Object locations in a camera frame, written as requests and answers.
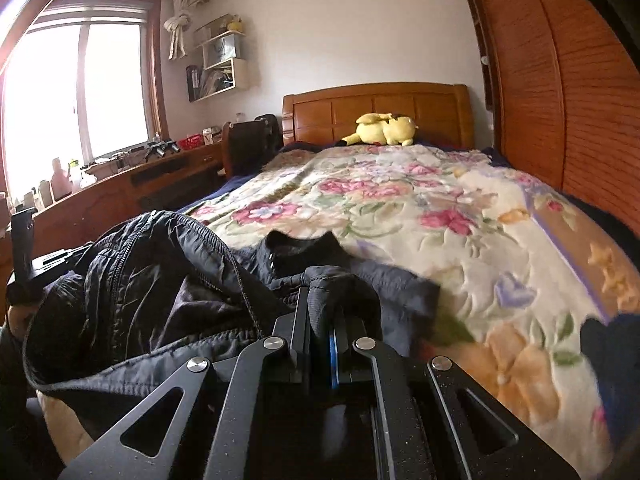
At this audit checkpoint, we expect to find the floral blanket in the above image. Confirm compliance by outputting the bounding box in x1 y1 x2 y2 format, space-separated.
37 142 640 480

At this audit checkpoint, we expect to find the wooden chair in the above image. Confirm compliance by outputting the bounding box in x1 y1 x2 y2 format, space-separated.
221 119 281 181

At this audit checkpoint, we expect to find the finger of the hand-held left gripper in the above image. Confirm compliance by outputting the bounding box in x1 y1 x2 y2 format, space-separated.
32 246 95 281
11 208 37 281

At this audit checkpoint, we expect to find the wooden bed headboard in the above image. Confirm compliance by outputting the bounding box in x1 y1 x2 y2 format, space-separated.
281 82 475 151

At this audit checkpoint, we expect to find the black jacket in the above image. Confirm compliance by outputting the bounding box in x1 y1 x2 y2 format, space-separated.
22 210 441 401

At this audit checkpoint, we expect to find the yellow plush toy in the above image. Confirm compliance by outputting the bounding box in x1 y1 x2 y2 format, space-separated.
341 112 417 147

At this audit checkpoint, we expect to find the blue garment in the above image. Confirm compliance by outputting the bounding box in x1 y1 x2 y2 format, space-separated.
591 355 623 411

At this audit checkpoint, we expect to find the black device on stand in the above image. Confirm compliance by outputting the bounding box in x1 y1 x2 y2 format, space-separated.
145 139 180 162

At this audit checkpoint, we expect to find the pale pink bottle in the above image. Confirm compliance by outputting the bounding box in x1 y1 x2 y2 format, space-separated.
50 157 71 202

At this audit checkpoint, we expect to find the wooden framed window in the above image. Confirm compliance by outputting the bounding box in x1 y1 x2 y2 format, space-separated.
0 0 168 201

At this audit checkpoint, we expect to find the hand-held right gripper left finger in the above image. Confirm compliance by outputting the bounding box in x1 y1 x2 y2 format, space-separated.
57 287 313 480

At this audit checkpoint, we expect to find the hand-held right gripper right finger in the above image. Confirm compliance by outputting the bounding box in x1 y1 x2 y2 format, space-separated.
327 317 581 480

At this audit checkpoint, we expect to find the dark clothes pile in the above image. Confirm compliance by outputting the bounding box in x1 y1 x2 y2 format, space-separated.
581 311 640 361

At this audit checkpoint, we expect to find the wooden desk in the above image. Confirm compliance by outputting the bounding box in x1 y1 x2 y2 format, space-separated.
0 141 226 281

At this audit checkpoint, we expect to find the black bag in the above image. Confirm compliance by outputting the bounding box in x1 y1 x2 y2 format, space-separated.
255 114 282 153

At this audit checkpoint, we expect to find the tied beige curtain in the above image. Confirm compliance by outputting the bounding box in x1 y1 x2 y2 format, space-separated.
163 0 207 60

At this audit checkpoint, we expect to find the white wall shelf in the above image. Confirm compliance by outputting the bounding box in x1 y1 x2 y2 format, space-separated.
186 19 249 103

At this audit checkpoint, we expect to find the silver shopping bag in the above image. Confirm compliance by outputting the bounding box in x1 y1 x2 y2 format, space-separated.
202 40 236 68

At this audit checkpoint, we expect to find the person's left forearm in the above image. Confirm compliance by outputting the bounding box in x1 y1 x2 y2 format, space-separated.
0 307 28 341

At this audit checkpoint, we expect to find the wooden louvred wardrobe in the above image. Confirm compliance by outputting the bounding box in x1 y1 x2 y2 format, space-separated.
455 0 640 221

